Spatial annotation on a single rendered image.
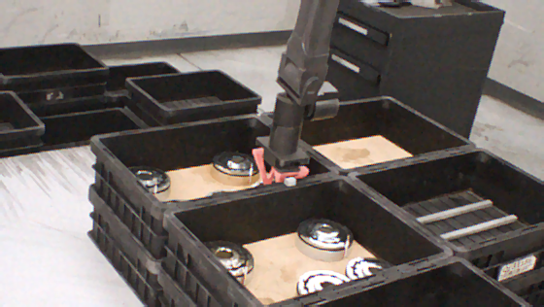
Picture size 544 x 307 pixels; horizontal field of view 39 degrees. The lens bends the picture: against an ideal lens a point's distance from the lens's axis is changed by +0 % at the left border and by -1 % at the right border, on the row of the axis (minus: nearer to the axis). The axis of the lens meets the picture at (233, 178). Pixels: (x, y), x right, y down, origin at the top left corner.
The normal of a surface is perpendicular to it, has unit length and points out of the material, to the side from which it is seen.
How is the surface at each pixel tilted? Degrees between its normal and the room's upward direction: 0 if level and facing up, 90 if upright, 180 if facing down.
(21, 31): 90
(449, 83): 90
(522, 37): 90
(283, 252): 0
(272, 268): 0
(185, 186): 0
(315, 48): 92
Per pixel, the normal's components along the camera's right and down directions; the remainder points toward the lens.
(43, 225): 0.13, -0.88
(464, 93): 0.55, 0.44
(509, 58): -0.83, 0.16
